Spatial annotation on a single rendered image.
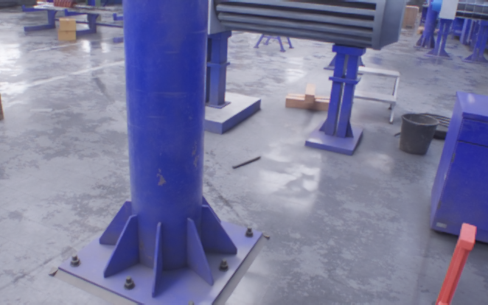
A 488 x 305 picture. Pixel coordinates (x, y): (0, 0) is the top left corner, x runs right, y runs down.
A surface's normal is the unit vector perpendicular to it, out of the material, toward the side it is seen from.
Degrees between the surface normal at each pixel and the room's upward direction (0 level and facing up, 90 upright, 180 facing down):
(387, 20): 103
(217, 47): 90
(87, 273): 0
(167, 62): 90
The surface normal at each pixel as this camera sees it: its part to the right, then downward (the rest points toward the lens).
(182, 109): 0.50, 0.37
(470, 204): -0.40, 0.34
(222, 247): -0.02, 0.39
